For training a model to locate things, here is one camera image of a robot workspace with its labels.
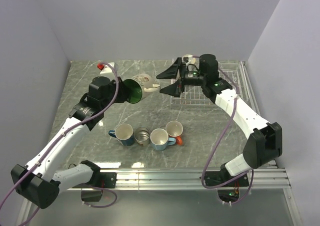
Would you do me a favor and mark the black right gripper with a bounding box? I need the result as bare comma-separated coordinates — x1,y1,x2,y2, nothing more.
156,58,206,98

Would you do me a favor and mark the cream mug green interior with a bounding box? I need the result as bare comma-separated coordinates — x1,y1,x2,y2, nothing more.
123,73,161,104

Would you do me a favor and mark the tall cream illustrated mug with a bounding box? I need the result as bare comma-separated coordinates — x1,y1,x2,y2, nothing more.
182,54,196,65

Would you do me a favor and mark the cream steel-lined tumbler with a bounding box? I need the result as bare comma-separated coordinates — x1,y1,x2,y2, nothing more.
134,127,150,146

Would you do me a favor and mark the orange mug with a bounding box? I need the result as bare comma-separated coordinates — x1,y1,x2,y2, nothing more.
165,121,184,146

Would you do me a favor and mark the light blue mug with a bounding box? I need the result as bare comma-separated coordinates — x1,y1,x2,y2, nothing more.
150,128,176,151

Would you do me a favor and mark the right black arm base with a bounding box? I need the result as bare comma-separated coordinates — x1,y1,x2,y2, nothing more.
203,171,249,189

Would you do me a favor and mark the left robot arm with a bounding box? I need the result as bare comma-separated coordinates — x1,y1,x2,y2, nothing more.
10,76,129,209

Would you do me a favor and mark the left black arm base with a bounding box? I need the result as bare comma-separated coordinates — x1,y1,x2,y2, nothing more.
81,160,117,189

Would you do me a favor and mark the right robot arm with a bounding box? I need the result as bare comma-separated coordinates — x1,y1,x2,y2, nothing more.
156,53,283,189

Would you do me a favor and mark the dark blue mug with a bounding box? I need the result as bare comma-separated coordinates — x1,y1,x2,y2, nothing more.
108,124,135,146

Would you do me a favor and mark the black box under table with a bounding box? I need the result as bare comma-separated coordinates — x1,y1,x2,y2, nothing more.
80,189,103,203

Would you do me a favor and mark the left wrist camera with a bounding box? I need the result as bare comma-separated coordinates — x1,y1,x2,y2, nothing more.
97,62,119,81

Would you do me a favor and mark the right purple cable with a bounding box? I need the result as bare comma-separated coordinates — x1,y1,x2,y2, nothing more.
192,55,255,203

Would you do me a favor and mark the white wire dish rack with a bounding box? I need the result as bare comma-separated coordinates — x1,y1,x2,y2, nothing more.
170,61,254,109

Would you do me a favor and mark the aluminium table rail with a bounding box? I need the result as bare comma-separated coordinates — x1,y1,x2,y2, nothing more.
30,169,300,226

